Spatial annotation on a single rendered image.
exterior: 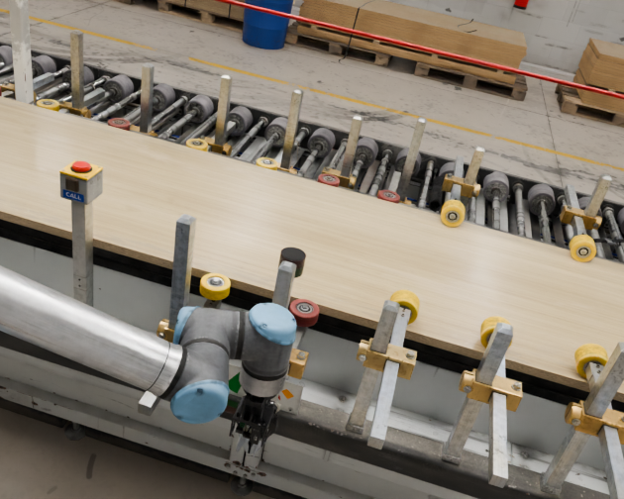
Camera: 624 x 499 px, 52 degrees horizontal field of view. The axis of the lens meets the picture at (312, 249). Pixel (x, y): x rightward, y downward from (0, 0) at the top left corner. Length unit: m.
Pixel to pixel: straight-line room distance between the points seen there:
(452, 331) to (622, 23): 7.12
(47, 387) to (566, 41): 7.33
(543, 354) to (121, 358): 1.17
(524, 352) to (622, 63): 5.79
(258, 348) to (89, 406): 1.32
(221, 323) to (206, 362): 0.12
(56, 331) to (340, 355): 1.00
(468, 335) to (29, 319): 1.16
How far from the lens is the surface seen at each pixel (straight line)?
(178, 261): 1.54
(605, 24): 8.62
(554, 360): 1.85
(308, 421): 1.70
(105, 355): 1.04
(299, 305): 1.71
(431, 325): 1.78
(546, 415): 1.91
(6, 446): 2.57
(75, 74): 2.82
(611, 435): 1.62
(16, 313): 1.02
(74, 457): 2.50
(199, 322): 1.17
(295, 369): 1.61
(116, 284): 1.97
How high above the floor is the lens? 1.94
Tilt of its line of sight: 32 degrees down
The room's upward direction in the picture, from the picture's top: 12 degrees clockwise
